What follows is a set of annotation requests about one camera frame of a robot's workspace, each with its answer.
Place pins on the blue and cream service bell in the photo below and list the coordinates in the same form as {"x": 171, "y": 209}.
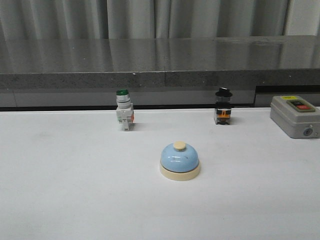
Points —
{"x": 179, "y": 161}

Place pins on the green pushbutton switch white base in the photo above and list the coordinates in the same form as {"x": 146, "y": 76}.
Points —
{"x": 125, "y": 109}

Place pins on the grey push button switch box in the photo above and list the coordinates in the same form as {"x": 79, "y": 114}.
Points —
{"x": 298, "y": 118}

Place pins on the grey curtain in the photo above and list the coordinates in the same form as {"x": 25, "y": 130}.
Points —
{"x": 156, "y": 19}

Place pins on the dark grey stone counter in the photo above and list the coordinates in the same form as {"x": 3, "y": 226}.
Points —
{"x": 158, "y": 73}

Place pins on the black selector switch orange base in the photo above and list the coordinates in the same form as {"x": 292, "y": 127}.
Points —
{"x": 223, "y": 109}

